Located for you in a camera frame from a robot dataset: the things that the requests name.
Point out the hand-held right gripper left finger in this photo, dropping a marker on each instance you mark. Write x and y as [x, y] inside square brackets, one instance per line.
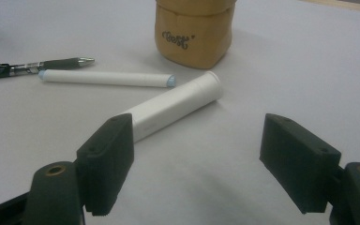
[106, 162]

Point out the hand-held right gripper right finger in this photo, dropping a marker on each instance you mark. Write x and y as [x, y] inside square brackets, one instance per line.
[300, 162]

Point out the thin white pen blue ends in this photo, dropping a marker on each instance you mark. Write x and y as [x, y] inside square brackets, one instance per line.
[106, 78]

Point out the thick white marker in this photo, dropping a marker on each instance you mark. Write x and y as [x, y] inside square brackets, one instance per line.
[175, 106]

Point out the black ballpoint pen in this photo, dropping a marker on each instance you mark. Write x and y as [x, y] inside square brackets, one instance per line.
[59, 64]

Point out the tan paper pen holder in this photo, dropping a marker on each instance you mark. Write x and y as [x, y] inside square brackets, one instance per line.
[193, 47]

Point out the white table cover sheet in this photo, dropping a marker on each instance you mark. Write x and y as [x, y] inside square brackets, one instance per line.
[278, 78]

